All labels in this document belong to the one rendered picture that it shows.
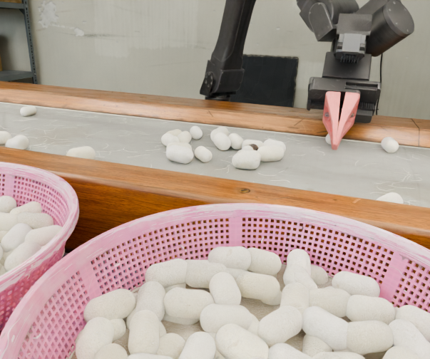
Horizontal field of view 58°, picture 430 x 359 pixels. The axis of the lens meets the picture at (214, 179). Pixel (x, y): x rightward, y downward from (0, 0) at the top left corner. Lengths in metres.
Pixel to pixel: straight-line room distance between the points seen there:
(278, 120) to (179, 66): 2.01
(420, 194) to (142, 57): 2.41
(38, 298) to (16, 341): 0.03
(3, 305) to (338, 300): 0.21
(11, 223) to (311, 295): 0.26
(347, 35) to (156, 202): 0.35
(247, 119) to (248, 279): 0.46
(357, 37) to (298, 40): 1.97
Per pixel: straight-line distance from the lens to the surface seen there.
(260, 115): 0.70
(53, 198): 0.39
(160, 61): 2.71
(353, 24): 0.59
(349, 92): 0.60
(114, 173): 0.41
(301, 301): 0.27
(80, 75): 2.97
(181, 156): 0.49
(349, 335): 0.26
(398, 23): 0.64
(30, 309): 0.23
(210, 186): 0.37
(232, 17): 0.90
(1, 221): 0.39
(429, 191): 0.51
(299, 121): 0.69
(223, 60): 0.91
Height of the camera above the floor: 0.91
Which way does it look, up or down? 21 degrees down
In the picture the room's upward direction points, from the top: 2 degrees clockwise
